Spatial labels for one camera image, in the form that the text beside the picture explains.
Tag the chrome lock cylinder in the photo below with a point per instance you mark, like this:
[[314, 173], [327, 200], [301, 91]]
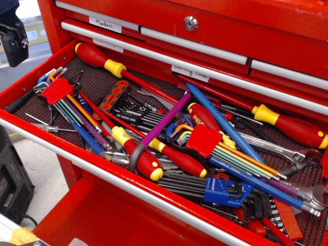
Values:
[[190, 23]]

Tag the red holder left key set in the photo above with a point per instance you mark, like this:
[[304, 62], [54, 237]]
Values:
[[60, 93]]

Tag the black box on floor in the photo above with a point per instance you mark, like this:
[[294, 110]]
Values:
[[16, 186]]

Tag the white Markers label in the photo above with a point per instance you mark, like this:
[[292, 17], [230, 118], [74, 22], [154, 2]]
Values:
[[105, 24]]

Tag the black torx key set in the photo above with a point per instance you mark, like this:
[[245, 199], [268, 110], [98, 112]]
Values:
[[136, 114]]

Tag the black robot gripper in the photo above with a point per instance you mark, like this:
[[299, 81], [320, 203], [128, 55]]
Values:
[[15, 43]]

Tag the chrome adjustable wrench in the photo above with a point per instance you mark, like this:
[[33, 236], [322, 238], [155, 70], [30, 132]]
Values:
[[297, 158]]

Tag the blue Allen key 10mm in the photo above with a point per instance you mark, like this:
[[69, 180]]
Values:
[[264, 186]]

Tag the violet Allen key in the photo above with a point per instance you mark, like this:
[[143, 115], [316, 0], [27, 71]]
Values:
[[134, 157]]

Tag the long blue Allen key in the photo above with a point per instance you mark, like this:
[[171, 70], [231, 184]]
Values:
[[230, 130]]

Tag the short red Wiha screwdriver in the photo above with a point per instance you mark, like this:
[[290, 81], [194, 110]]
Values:
[[202, 116]]

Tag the red yellow screwdriver middle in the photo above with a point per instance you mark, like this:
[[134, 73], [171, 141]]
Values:
[[182, 160]]

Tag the orange black tool holder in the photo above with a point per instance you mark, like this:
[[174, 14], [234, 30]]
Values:
[[110, 100]]

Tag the chrome combination wrench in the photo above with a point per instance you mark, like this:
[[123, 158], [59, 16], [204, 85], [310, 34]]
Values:
[[315, 197]]

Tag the black mesh drawer liner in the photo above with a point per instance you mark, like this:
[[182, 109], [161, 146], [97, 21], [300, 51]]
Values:
[[100, 213]]

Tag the white Cutting Tools label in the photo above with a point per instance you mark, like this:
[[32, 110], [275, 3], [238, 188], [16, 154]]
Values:
[[189, 73]]

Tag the red holder right key set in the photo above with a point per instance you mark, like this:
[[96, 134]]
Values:
[[208, 143]]

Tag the clear small screwdriver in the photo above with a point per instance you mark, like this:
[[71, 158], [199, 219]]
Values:
[[47, 127]]

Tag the red holder key set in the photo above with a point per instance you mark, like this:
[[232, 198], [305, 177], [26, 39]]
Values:
[[208, 143], [60, 93]]

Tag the open red drawer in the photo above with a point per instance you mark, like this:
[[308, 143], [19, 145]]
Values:
[[281, 228]]

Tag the long red yellow screwdriver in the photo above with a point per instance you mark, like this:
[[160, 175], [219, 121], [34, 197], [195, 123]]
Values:
[[297, 129]]

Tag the red tool chest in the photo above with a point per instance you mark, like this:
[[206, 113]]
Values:
[[263, 52]]

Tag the blue holder black key set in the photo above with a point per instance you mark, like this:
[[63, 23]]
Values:
[[229, 193]]

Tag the large red yellow screwdriver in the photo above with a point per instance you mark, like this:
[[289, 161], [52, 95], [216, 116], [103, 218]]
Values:
[[94, 56]]

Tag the red yellow screwdriver left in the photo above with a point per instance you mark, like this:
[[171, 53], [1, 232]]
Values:
[[140, 158]]

